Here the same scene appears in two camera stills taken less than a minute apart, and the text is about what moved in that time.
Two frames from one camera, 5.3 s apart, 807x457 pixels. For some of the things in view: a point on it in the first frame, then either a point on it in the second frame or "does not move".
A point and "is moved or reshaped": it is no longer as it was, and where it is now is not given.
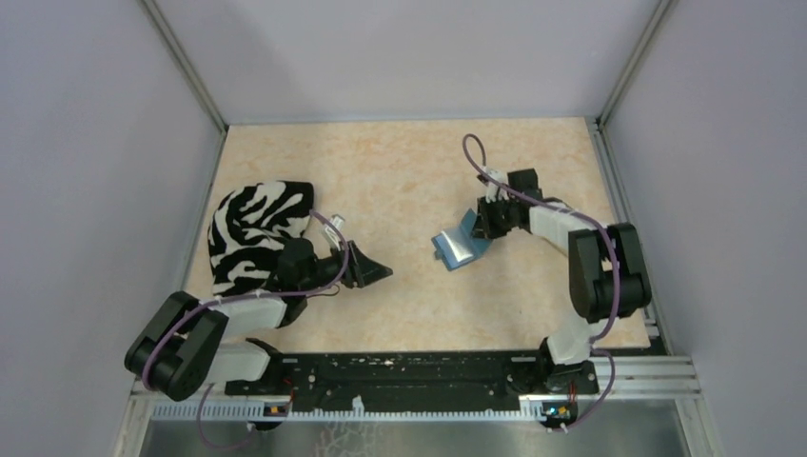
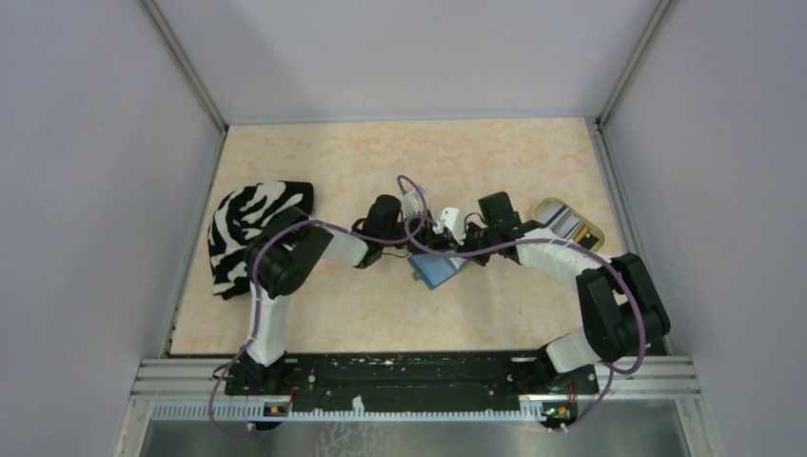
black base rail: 419,379 does not move
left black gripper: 361,269 to 427,241
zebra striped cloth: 246,228 does not move
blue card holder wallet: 460,245 is moved or reshaped
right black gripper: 482,227 to 465,247
